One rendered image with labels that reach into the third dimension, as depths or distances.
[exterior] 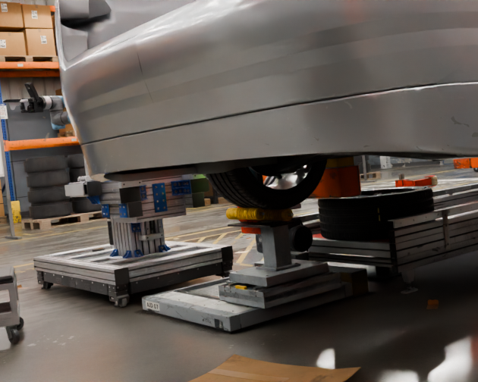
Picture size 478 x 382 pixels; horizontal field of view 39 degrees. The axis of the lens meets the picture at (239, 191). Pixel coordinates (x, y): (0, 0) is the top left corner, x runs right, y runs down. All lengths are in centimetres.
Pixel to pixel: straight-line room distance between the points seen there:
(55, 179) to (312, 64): 932
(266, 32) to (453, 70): 43
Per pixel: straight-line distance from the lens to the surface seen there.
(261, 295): 312
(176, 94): 193
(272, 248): 331
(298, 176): 338
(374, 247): 362
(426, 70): 147
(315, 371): 249
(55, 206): 1072
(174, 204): 424
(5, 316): 351
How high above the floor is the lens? 80
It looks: 3 degrees down
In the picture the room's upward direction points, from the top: 6 degrees counter-clockwise
